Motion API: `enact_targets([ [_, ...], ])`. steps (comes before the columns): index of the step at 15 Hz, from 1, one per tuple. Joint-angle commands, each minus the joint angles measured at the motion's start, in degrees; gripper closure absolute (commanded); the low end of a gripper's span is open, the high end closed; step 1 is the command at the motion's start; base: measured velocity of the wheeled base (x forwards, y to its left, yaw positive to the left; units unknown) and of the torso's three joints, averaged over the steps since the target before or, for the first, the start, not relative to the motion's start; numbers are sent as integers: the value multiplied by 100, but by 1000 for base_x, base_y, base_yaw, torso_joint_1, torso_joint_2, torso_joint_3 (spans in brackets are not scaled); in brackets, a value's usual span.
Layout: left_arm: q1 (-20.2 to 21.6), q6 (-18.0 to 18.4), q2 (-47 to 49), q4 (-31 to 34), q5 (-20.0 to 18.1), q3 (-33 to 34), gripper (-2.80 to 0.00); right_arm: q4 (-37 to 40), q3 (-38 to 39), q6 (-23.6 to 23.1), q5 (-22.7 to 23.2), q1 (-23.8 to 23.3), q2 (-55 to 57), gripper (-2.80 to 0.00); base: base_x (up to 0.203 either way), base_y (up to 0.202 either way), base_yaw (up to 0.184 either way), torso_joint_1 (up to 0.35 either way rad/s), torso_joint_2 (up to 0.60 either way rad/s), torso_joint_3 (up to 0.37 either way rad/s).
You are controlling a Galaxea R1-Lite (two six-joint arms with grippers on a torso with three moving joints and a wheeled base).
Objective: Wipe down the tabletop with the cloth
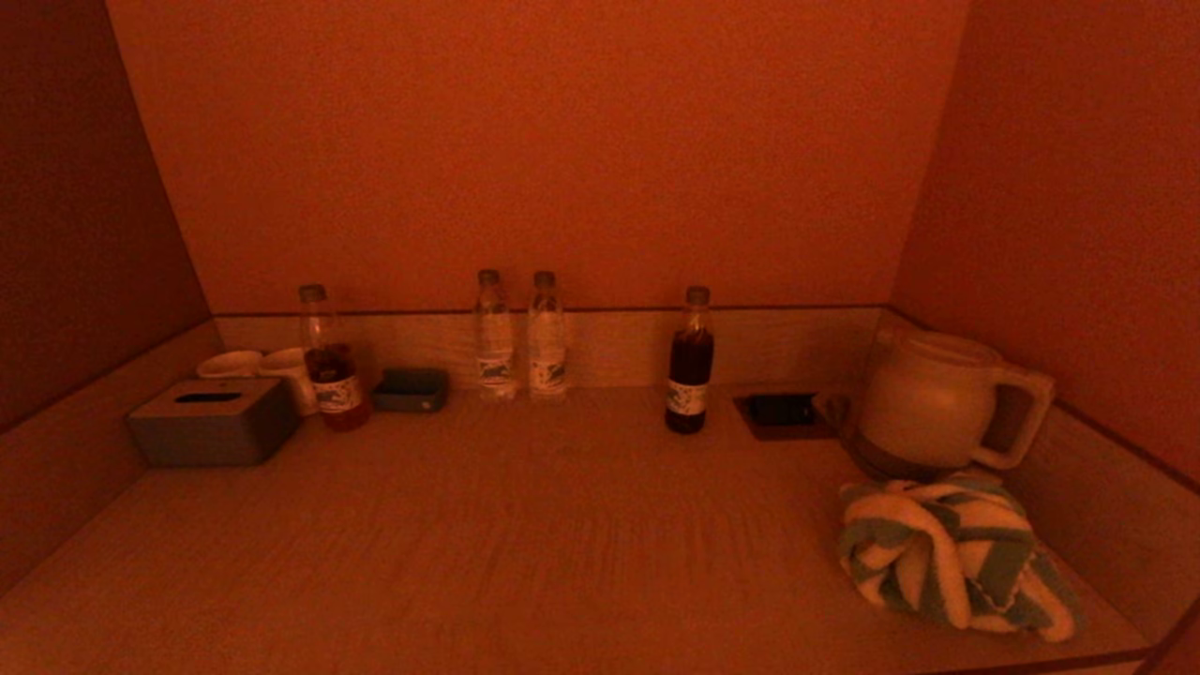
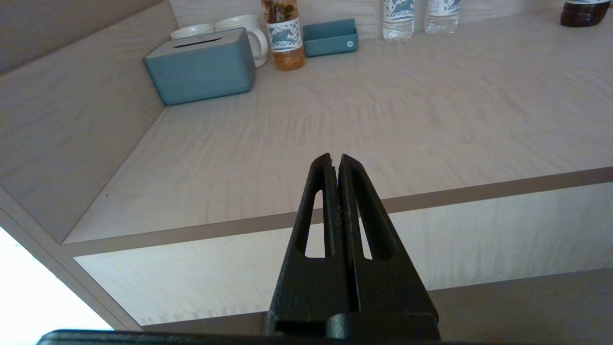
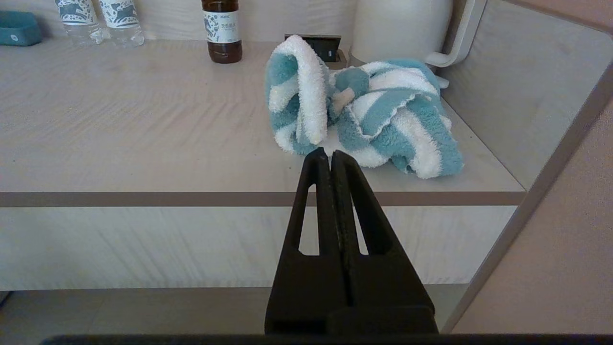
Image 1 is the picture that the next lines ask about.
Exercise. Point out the green white striped towel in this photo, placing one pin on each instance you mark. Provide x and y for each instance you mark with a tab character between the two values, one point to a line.
947	553

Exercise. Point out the clear water bottle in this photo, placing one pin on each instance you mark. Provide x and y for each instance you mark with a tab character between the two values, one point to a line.
547	349
494	349

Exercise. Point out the full dark tea bottle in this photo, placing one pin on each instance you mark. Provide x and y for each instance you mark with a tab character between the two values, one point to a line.
691	367

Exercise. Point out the small teal tray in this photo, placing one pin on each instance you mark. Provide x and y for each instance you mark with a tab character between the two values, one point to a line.
411	391

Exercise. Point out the dark pop-up power socket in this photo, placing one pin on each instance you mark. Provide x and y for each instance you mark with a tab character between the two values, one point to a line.
783	414

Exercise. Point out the part-empty amber tea bottle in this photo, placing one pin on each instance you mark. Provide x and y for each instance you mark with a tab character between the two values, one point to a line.
333	378

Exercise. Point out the white ceramic cup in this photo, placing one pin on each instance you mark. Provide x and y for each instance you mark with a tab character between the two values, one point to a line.
292	372
228	365

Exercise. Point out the cream electric kettle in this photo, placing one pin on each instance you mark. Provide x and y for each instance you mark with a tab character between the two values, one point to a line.
928	403

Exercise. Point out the grey-blue tissue box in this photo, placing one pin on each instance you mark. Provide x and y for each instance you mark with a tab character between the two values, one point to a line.
211	428

